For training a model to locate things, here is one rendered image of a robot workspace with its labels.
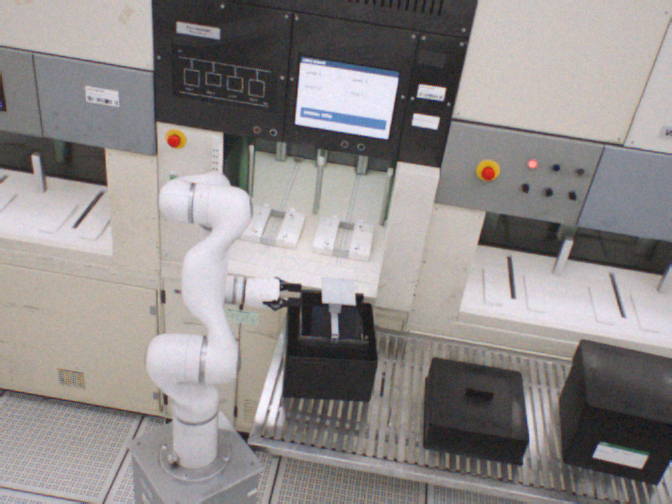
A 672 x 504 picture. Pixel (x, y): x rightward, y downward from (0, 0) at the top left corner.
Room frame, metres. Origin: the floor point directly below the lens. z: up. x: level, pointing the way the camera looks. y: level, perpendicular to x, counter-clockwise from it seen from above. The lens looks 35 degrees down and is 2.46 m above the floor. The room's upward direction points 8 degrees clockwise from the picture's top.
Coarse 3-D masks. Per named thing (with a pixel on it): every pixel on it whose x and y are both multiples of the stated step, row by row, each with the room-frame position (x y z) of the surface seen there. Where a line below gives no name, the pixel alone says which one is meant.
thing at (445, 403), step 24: (432, 360) 1.75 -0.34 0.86; (456, 360) 1.76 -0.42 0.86; (432, 384) 1.64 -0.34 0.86; (456, 384) 1.66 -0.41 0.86; (480, 384) 1.67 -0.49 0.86; (504, 384) 1.69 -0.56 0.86; (432, 408) 1.55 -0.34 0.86; (456, 408) 1.56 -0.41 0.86; (480, 408) 1.57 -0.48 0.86; (504, 408) 1.59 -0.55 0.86; (432, 432) 1.48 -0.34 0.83; (456, 432) 1.48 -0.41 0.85; (480, 432) 1.48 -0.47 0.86; (504, 432) 1.49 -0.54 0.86; (528, 432) 1.51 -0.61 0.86; (480, 456) 1.48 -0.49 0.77; (504, 456) 1.47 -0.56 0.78
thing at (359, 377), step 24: (288, 312) 1.80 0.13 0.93; (288, 336) 1.87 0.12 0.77; (288, 360) 1.60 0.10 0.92; (312, 360) 1.61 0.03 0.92; (336, 360) 1.62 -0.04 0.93; (360, 360) 1.63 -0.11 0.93; (288, 384) 1.60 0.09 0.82; (312, 384) 1.61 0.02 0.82; (336, 384) 1.62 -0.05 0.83; (360, 384) 1.63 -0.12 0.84
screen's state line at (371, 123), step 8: (304, 112) 2.03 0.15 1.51; (312, 112) 2.03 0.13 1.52; (320, 112) 2.03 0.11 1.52; (328, 112) 2.02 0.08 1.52; (328, 120) 2.02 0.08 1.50; (336, 120) 2.02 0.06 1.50; (344, 120) 2.02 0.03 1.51; (352, 120) 2.02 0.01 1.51; (360, 120) 2.02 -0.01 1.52; (368, 120) 2.02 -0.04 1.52; (376, 120) 2.02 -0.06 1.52; (384, 120) 2.02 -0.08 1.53; (368, 128) 2.02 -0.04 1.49; (376, 128) 2.02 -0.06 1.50; (384, 128) 2.02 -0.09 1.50
